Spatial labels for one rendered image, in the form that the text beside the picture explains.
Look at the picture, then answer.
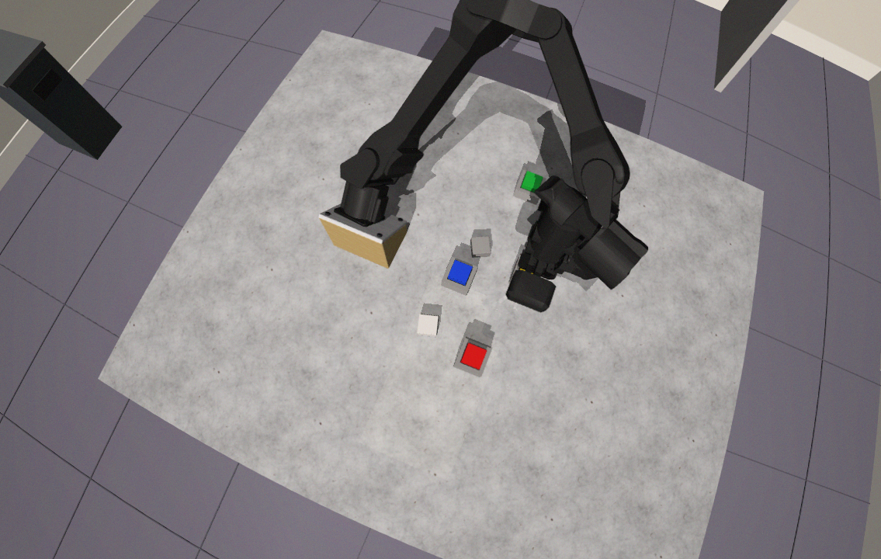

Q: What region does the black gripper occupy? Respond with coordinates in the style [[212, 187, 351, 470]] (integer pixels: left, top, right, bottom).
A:
[[505, 200, 576, 312]]

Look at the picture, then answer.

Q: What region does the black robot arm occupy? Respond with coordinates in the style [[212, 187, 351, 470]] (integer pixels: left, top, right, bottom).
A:
[[334, 0, 648, 290]]

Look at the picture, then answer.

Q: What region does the green button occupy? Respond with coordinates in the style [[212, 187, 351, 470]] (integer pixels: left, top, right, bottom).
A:
[[513, 170, 546, 205]]

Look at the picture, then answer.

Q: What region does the small white block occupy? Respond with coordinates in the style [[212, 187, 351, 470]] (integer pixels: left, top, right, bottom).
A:
[[417, 314, 439, 337]]

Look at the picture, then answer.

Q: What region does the yellow button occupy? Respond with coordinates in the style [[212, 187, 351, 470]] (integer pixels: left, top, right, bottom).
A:
[[508, 256, 525, 284]]

